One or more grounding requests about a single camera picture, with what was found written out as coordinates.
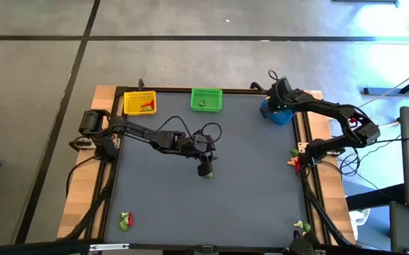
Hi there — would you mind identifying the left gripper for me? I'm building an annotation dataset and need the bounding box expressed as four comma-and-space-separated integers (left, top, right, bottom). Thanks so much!
192, 131, 217, 177

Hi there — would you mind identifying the blue plastic basket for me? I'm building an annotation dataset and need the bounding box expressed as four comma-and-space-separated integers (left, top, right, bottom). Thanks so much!
259, 98, 295, 126

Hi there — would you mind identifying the green plastic basket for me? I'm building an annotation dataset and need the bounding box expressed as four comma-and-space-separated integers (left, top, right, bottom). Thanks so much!
190, 87, 224, 113

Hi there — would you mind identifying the yellow plastic basket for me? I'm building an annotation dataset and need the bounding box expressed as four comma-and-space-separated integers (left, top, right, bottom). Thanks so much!
123, 90, 157, 116

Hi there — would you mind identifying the dark metal stand base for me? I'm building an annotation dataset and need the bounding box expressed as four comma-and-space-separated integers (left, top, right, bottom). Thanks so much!
362, 69, 409, 96

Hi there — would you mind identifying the wooden table side board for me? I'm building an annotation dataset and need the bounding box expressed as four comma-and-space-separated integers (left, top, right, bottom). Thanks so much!
57, 84, 117, 240
298, 89, 357, 245

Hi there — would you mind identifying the black support strut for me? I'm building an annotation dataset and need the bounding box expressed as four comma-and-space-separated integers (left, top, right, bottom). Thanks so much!
61, 166, 117, 242
301, 176, 356, 247

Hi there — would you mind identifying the black stand leg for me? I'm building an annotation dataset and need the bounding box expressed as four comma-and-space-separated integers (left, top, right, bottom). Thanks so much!
345, 183, 405, 210

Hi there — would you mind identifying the white plastic object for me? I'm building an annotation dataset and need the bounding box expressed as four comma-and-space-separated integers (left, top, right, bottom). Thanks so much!
349, 208, 371, 242

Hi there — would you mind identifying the black horizontal bar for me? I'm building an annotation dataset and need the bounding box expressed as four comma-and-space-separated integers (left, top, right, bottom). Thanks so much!
0, 239, 105, 255

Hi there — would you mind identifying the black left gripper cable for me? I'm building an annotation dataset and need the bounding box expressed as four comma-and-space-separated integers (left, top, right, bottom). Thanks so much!
154, 115, 224, 145

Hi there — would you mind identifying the black table frame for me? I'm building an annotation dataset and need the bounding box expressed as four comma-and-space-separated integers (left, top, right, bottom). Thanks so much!
96, 85, 333, 249

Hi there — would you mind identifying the metal bracket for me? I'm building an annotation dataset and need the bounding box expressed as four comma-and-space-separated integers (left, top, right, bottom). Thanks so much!
284, 246, 328, 255
89, 243, 130, 251

